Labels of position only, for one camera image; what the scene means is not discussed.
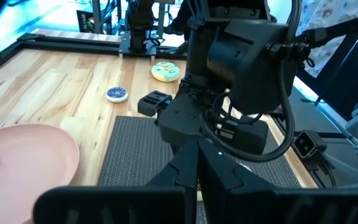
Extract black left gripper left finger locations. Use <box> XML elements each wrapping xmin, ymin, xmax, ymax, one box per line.
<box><xmin>32</xmin><ymin>138</ymin><xmax>200</xmax><ymax>224</ymax></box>

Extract teal icing donut black lines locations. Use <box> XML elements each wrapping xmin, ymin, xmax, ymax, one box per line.
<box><xmin>151</xmin><ymin>61</ymin><xmax>181</xmax><ymax>83</ymax></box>

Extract pink plate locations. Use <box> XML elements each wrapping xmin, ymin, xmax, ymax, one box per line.
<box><xmin>0</xmin><ymin>123</ymin><xmax>80</xmax><ymax>224</ymax></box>

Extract black table-level camera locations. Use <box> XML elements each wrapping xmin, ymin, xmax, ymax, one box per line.
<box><xmin>291</xmin><ymin>129</ymin><xmax>328</xmax><ymax>161</ymax></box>

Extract white patterned cloth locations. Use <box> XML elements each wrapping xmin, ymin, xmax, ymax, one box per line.
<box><xmin>296</xmin><ymin>0</ymin><xmax>358</xmax><ymax>78</ymax></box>

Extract black table frame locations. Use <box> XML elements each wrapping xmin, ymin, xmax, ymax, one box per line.
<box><xmin>0</xmin><ymin>32</ymin><xmax>189</xmax><ymax>82</ymax></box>

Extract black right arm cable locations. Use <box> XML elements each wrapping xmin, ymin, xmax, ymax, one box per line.
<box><xmin>202</xmin><ymin>0</ymin><xmax>303</xmax><ymax>163</ymax></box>

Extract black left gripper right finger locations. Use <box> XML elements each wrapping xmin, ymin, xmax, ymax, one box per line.
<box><xmin>199</xmin><ymin>139</ymin><xmax>358</xmax><ymax>224</ymax></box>

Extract grey woven placemat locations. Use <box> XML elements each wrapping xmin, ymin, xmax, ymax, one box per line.
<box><xmin>97</xmin><ymin>115</ymin><xmax>301</xmax><ymax>224</ymax></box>

